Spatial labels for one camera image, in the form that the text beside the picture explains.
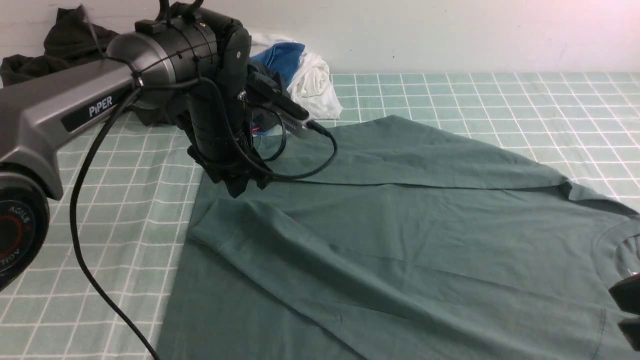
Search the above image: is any dark grey crumpled garment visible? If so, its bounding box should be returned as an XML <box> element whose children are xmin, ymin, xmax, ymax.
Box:
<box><xmin>247</xmin><ymin>63</ymin><xmax>285</xmax><ymax>133</ymax></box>

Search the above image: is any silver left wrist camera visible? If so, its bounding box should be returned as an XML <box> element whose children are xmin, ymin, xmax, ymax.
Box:
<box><xmin>247</xmin><ymin>76</ymin><xmax>332</xmax><ymax>138</ymax></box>

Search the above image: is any dark olive crumpled garment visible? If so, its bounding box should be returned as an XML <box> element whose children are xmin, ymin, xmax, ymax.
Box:
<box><xmin>0</xmin><ymin>5</ymin><xmax>176</xmax><ymax>127</ymax></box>

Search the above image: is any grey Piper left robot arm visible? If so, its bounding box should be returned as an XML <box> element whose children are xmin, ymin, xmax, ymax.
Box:
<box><xmin>1</xmin><ymin>59</ymin><xmax>639</xmax><ymax>360</ymax></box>

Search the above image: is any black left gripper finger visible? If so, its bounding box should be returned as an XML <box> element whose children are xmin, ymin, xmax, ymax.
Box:
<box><xmin>618</xmin><ymin>317</ymin><xmax>640</xmax><ymax>352</ymax></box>

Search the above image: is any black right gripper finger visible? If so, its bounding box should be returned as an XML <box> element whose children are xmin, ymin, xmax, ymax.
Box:
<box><xmin>608</xmin><ymin>272</ymin><xmax>640</xmax><ymax>316</ymax></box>

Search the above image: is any blue crumpled garment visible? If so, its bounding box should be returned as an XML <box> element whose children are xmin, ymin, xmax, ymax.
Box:
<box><xmin>247</xmin><ymin>42</ymin><xmax>306</xmax><ymax>98</ymax></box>

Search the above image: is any green long-sleeve shirt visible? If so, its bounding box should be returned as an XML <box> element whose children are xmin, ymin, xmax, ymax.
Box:
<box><xmin>157</xmin><ymin>116</ymin><xmax>639</xmax><ymax>360</ymax></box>

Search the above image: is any green checkered table cloth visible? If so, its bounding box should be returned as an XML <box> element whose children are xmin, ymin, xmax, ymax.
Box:
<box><xmin>0</xmin><ymin>72</ymin><xmax>640</xmax><ymax>360</ymax></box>

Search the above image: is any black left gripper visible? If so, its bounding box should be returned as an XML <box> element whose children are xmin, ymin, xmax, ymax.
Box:
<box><xmin>186</xmin><ymin>127</ymin><xmax>274</xmax><ymax>198</ymax></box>

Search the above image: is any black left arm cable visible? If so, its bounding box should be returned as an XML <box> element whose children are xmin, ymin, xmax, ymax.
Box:
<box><xmin>69</xmin><ymin>75</ymin><xmax>338</xmax><ymax>360</ymax></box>

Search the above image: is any white crumpled garment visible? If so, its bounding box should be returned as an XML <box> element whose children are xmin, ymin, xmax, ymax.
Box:
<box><xmin>250</xmin><ymin>30</ymin><xmax>343</xmax><ymax>120</ymax></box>

